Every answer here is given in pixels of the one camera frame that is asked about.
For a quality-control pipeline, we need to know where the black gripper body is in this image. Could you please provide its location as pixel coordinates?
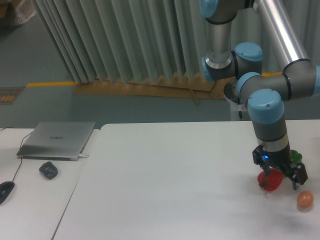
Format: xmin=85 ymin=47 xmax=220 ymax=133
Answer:
xmin=261 ymin=143 xmax=294 ymax=178

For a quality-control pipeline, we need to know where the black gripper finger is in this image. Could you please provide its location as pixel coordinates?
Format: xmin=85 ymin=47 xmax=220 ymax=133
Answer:
xmin=287 ymin=163 xmax=308 ymax=191
xmin=252 ymin=144 xmax=271 ymax=177

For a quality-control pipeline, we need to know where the green bell pepper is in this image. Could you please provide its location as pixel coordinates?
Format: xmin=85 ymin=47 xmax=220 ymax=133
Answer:
xmin=284 ymin=149 xmax=303 ymax=176

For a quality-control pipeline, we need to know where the red bell pepper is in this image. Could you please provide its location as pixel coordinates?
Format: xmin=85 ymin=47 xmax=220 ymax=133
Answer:
xmin=257 ymin=168 xmax=284 ymax=192

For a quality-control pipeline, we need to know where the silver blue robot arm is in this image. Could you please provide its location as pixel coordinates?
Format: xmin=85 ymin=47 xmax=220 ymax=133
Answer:
xmin=199 ymin=0 xmax=320 ymax=186

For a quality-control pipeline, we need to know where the brown egg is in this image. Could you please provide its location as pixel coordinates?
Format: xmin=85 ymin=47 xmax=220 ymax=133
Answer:
xmin=297 ymin=191 xmax=314 ymax=209

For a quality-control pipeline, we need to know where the brown cardboard sheet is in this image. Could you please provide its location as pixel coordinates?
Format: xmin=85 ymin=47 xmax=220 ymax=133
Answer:
xmin=73 ymin=73 xmax=233 ymax=104

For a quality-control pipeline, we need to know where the white usb plug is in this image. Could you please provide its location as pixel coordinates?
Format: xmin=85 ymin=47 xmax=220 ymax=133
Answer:
xmin=78 ymin=154 xmax=89 ymax=159

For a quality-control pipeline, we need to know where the pale green curtain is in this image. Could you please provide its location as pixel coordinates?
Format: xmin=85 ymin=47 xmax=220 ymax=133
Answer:
xmin=33 ymin=0 xmax=320 ymax=98

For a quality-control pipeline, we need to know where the silver closed laptop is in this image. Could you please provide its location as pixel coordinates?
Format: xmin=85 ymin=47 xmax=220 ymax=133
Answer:
xmin=16 ymin=121 xmax=96 ymax=161

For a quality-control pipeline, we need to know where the black small controller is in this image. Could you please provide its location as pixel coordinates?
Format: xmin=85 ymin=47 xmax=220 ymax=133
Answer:
xmin=39 ymin=161 xmax=59 ymax=180

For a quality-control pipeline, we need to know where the black computer mouse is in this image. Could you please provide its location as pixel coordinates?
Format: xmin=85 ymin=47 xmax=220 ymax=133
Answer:
xmin=0 ymin=181 xmax=15 ymax=204

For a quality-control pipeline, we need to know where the clear plastic bag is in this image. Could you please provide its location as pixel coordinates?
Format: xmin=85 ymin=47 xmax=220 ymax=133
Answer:
xmin=8 ymin=0 xmax=37 ymax=26

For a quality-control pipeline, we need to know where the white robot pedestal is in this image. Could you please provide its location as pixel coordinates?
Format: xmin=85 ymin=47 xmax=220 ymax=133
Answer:
xmin=223 ymin=77 xmax=251 ymax=121

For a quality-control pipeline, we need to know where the black mouse cable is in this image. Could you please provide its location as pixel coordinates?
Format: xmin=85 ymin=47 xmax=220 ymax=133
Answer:
xmin=0 ymin=126 xmax=36 ymax=183

